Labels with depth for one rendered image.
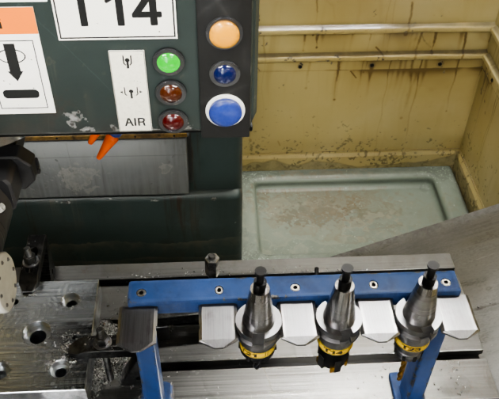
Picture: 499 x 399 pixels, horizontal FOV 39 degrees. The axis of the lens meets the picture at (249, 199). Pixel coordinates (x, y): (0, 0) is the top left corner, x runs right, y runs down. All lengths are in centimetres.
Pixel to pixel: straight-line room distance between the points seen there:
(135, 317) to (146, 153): 61
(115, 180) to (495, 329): 88
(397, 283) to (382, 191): 110
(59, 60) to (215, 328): 47
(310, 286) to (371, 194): 112
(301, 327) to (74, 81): 49
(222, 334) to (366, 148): 121
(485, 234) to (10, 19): 132
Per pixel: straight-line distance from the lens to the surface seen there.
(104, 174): 157
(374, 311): 100
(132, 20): 60
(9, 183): 87
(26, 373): 124
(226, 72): 61
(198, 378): 129
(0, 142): 87
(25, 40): 62
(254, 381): 129
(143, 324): 98
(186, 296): 99
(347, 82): 192
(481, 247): 171
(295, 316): 98
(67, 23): 60
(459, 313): 103
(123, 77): 63
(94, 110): 65
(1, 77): 65
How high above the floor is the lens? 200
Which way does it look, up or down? 44 degrees down
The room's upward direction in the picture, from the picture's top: 1 degrees clockwise
